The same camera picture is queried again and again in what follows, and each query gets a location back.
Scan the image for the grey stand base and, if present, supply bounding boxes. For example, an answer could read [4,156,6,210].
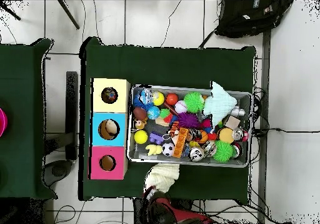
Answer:
[43,160,73,187]

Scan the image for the pink round object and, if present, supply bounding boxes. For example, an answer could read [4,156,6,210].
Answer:
[0,107,8,138]

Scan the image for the wooden box with three holes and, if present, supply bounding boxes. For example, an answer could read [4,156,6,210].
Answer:
[89,77,131,180]

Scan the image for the blue spiky ball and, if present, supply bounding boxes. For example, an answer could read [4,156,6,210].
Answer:
[132,88,154,111]

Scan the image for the mint green cloth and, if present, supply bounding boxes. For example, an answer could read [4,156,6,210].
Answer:
[202,81,238,127]

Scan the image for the cream knitted cloth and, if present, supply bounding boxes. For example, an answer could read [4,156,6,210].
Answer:
[144,163,181,193]

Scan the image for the small soccer ball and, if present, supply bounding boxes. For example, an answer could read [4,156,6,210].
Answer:
[161,142,176,158]

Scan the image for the black rod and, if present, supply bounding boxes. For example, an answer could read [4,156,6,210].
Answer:
[0,2,21,21]
[57,0,81,30]

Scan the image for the green cloth side table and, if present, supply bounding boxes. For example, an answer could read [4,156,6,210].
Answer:
[0,38,58,200]

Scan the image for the striped tiger plush toy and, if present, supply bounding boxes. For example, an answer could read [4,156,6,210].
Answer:
[168,121,181,138]

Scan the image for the black backpack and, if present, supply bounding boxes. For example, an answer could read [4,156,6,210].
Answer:
[214,0,294,39]

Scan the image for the black floor cable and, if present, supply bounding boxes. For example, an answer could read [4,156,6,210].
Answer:
[252,127,320,135]

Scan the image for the black flat panel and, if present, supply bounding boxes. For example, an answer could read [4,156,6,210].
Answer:
[65,71,79,161]

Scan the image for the brown toy football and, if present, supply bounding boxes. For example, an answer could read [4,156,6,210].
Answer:
[132,106,148,121]

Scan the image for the multicolour patterned cloth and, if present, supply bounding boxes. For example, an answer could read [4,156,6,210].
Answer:
[101,87,118,104]

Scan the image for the purple spiky ball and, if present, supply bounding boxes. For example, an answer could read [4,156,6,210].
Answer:
[176,112,201,130]

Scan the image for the silver wire mesh bin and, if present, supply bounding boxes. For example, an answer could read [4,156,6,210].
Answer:
[127,84,253,168]

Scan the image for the green spiky ball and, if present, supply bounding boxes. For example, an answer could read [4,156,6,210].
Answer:
[183,91,205,114]
[212,140,234,163]

